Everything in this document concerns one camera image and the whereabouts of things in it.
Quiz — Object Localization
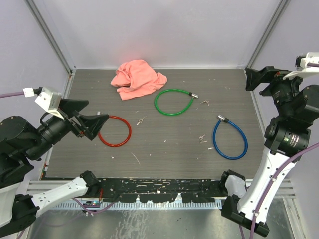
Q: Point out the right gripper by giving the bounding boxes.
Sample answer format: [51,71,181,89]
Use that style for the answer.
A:
[246,64,312,117]

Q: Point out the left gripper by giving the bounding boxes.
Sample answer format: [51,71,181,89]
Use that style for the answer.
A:
[28,97,111,158]

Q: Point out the blue cable lock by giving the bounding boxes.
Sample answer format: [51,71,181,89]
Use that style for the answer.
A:
[212,114,249,160]

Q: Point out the red cable lock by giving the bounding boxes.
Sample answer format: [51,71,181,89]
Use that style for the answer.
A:
[98,115,132,148]

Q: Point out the red lock keys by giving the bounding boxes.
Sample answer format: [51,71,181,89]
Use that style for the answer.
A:
[136,117,145,126]

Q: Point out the green cable lock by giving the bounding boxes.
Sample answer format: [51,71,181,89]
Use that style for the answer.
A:
[154,89,199,116]

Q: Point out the blue lock keys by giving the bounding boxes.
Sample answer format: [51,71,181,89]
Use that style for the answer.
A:
[198,135,207,144]

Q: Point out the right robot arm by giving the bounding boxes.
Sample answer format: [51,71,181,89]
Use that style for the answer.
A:
[218,63,319,237]

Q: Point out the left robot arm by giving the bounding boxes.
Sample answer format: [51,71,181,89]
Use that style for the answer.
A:
[0,99,109,237]

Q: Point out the pink cloth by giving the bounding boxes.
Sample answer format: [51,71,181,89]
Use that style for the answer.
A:
[110,59,167,101]

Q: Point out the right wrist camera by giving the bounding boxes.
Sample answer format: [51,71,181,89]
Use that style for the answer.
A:
[283,52,319,80]

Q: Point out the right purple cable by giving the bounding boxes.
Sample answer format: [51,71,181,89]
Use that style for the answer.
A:
[234,62,319,239]

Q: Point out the slotted cable duct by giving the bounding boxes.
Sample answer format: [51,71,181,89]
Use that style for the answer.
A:
[53,200,223,211]

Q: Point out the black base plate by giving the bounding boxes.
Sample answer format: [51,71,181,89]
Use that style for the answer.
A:
[74,177,249,203]

